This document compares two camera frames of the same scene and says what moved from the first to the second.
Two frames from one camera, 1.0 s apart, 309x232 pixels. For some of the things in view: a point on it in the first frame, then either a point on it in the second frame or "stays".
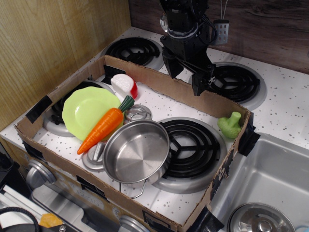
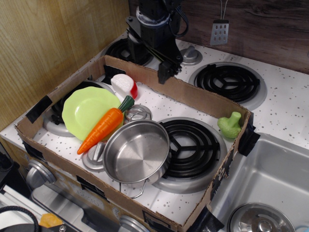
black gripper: [192, 52] to [158, 41]
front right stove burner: [199, 154] stays
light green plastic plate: [84, 108] stays
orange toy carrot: [105, 125] stays
